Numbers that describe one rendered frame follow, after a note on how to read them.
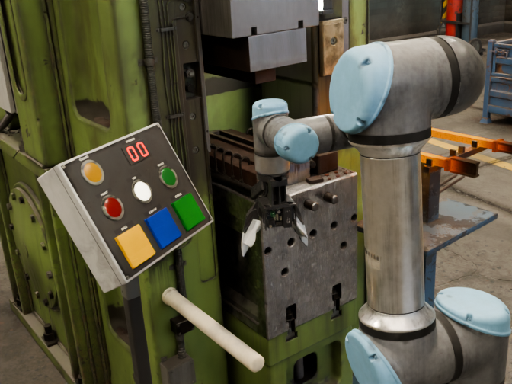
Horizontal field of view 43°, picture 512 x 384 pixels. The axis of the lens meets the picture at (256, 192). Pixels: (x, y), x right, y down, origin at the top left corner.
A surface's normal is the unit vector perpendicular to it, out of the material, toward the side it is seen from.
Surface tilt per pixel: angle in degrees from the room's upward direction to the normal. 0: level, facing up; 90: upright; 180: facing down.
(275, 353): 90
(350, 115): 80
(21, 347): 0
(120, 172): 60
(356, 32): 90
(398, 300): 85
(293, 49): 90
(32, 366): 0
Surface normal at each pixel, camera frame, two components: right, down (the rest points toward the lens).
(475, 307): 0.07, -0.95
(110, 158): 0.73, -0.36
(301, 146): 0.36, 0.32
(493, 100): -0.82, 0.25
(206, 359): 0.59, 0.26
